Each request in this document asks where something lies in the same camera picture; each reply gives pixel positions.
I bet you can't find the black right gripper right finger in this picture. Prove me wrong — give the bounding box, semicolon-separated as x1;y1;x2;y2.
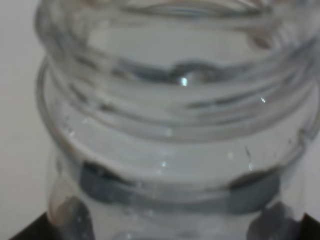
298;214;320;240

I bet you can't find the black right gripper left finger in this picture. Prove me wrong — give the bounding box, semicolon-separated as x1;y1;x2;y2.
9;213;59;240

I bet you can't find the clear plastic water bottle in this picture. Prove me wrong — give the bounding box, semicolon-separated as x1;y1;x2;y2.
35;0;320;240

